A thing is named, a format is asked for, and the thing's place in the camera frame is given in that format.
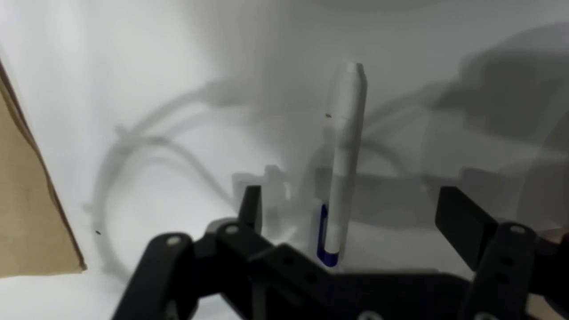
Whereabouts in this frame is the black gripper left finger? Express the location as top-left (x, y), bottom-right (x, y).
top-left (239, 185), bottom-right (262, 231)

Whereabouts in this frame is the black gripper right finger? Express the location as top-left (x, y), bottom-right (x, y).
top-left (436, 187), bottom-right (499, 270)

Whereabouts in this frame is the white pen with blue cap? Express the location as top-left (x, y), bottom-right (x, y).
top-left (317, 62), bottom-right (369, 267)

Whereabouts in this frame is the brown paper square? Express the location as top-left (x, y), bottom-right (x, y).
top-left (0, 66), bottom-right (86, 277)

